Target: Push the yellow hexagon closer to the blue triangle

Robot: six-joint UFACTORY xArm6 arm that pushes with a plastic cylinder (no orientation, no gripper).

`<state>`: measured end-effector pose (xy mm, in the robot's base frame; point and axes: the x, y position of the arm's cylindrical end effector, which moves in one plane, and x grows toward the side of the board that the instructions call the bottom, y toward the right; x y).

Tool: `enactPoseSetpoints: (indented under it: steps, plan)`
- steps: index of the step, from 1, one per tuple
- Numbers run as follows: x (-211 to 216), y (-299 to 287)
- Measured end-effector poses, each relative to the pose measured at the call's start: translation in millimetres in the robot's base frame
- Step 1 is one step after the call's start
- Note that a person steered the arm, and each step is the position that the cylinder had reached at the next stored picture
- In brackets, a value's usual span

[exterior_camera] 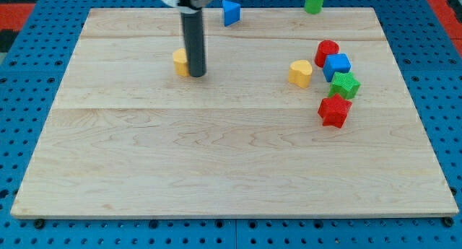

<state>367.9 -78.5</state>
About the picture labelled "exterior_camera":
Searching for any blue cube block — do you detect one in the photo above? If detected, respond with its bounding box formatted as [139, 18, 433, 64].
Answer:
[323, 53, 352, 82]

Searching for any green cylinder block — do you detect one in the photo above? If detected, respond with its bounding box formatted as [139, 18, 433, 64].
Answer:
[304, 0, 324, 14]

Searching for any green star block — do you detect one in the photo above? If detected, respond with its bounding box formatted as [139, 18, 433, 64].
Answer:
[328, 72, 361, 100]

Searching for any blue triangle block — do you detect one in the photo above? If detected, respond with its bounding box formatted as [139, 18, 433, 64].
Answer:
[222, 0, 241, 27]

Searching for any red star block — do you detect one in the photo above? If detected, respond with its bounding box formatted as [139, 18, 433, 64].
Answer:
[318, 94, 352, 128]

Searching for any light wooden board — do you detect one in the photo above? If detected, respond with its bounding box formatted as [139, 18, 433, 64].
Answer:
[11, 8, 459, 219]

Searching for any red cylinder block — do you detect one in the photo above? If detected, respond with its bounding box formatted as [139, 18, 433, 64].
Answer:
[314, 40, 340, 68]

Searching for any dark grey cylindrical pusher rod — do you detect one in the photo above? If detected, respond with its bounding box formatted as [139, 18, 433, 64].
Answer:
[180, 9, 206, 77]

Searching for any yellow heart block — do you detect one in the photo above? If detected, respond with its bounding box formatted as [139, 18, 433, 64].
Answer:
[287, 60, 313, 88]

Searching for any yellow hexagon block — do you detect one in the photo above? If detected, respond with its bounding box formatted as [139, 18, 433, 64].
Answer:
[173, 48, 190, 77]

